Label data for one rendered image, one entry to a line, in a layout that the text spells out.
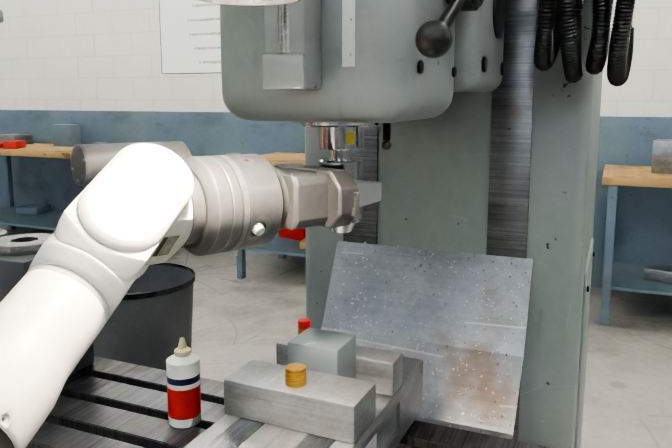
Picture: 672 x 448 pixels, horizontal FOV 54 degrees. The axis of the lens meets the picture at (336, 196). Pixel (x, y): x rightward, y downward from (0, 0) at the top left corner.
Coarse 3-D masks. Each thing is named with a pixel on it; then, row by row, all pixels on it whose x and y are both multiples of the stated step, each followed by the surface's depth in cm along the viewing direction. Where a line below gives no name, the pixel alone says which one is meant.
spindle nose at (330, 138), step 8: (320, 128) 67; (328, 128) 66; (336, 128) 66; (344, 128) 66; (352, 128) 66; (360, 128) 67; (320, 136) 68; (328, 136) 67; (336, 136) 66; (344, 136) 66; (360, 136) 67; (320, 144) 68; (328, 144) 67; (336, 144) 66; (344, 144) 66; (352, 144) 67; (360, 144) 67
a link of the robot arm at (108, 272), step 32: (128, 160) 50; (160, 160) 51; (96, 192) 46; (128, 192) 48; (160, 192) 49; (192, 192) 52; (64, 224) 45; (96, 224) 45; (128, 224) 46; (160, 224) 48; (64, 256) 45; (96, 256) 45; (128, 256) 46; (96, 288) 45; (128, 288) 47
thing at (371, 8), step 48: (336, 0) 57; (384, 0) 56; (432, 0) 61; (240, 48) 62; (336, 48) 58; (384, 48) 56; (240, 96) 62; (288, 96) 60; (336, 96) 59; (384, 96) 57; (432, 96) 63
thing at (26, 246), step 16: (0, 240) 93; (16, 240) 94; (32, 240) 95; (0, 256) 89; (16, 256) 89; (32, 256) 89; (0, 272) 88; (16, 272) 87; (0, 288) 88; (80, 368) 97
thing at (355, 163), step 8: (320, 160) 68; (328, 160) 67; (336, 160) 67; (344, 160) 67; (352, 160) 67; (360, 160) 68; (336, 168) 67; (344, 168) 67; (352, 168) 67; (360, 168) 68
